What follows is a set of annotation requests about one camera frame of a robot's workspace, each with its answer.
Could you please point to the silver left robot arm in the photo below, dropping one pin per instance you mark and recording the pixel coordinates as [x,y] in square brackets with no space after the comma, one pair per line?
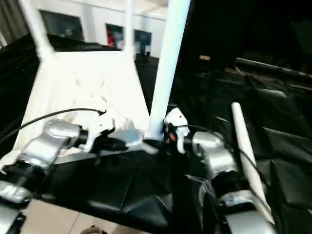
[46,143]

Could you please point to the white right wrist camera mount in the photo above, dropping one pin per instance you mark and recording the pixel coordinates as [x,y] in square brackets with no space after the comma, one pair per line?
[175,117]

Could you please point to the white plastic table leg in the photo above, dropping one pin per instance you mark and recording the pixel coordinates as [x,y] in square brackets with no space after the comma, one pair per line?
[246,146]
[170,61]
[36,29]
[129,24]

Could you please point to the grey robot foot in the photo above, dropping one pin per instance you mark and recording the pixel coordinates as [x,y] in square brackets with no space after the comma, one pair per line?
[92,230]

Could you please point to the white cabinet with glass doors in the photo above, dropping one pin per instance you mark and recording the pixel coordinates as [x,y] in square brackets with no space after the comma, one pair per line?
[97,14]

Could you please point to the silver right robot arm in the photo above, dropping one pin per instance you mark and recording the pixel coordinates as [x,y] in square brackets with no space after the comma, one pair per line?
[217,156]

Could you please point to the white plastic table top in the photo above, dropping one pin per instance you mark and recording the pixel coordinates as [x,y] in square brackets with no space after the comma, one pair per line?
[85,80]

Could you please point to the long dark metal rod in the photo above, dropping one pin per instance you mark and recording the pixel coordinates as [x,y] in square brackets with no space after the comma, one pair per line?
[273,67]

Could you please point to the grey curtain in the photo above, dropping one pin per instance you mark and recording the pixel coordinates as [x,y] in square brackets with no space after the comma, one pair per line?
[12,22]

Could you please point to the black table mat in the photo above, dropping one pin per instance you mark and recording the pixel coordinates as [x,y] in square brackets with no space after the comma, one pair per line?
[122,185]

